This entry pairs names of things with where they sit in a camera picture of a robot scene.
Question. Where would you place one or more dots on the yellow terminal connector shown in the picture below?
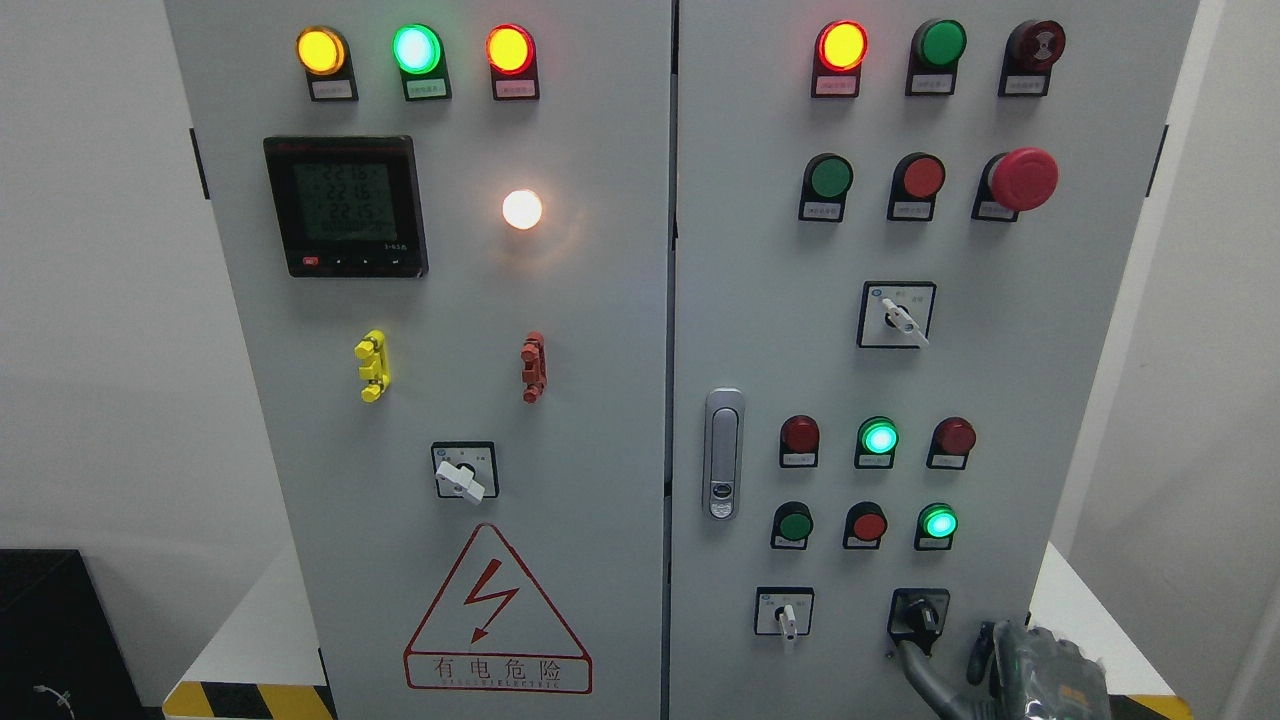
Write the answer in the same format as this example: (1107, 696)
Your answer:
(373, 369)

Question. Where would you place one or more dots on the black box lower left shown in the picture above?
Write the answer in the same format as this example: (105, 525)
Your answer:
(59, 657)

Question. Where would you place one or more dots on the white selector switch left door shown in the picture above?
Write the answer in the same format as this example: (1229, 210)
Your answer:
(466, 470)

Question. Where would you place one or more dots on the grey electrical control cabinet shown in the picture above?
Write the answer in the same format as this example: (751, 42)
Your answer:
(668, 145)

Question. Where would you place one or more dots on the green lit button lower row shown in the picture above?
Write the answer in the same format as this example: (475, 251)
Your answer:
(935, 528)

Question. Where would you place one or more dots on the green push button lower row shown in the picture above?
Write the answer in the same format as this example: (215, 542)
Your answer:
(792, 526)

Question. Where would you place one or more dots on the white selector switch upper right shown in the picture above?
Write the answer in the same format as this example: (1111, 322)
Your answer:
(896, 314)

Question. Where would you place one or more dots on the silver door lock handle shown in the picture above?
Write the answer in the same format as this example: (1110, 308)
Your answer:
(724, 409)

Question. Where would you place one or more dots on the red ringed yellow indicator light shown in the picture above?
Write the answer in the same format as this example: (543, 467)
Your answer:
(839, 51)

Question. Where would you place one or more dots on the black rotary knob switch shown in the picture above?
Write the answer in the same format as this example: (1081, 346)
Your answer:
(918, 615)

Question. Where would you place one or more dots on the red terminal connector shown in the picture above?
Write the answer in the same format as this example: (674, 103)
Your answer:
(534, 373)

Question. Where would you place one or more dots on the white selector switch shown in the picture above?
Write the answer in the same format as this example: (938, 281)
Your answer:
(785, 612)
(896, 314)

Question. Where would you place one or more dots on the dark red indicator light right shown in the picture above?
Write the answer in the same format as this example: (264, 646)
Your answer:
(952, 441)

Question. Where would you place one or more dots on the white glowing lamp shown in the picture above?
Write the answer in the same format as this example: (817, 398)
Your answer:
(522, 209)

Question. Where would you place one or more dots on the orange red indicator light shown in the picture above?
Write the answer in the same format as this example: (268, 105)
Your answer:
(511, 54)

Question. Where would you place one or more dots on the white selector switch bottom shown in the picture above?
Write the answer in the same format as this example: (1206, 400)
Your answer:
(785, 612)

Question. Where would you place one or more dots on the green push button second row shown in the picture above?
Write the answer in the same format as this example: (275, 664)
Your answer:
(827, 179)

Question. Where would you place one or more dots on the dark red indicator light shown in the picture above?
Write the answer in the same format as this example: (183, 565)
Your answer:
(799, 442)
(952, 441)

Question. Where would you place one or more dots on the red push button lower row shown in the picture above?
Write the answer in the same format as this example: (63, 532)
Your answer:
(864, 527)

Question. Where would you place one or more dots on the red high voltage warning sticker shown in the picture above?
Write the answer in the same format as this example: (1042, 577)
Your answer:
(491, 627)

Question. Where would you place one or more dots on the dark green button top right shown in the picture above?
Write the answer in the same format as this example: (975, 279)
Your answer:
(935, 51)

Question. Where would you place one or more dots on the dark red buzzer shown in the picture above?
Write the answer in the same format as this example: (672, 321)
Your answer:
(1031, 50)

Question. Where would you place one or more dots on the green lit indicator light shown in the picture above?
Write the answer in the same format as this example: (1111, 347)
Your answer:
(420, 57)

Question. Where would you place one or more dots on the red push button second row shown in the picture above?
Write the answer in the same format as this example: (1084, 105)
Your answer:
(917, 179)

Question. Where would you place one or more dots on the yellow indicator light top left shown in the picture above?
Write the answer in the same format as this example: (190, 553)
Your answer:
(324, 55)

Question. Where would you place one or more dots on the dark red indicator light left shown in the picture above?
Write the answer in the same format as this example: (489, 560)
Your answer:
(799, 442)

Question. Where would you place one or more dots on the green lit indicator middle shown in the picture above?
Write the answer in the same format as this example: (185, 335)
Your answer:
(878, 438)

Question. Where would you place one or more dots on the black digital power meter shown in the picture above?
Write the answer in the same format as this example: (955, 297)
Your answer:
(347, 206)

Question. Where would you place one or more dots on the red emergency stop mushroom button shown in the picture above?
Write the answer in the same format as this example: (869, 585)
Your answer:
(1018, 180)

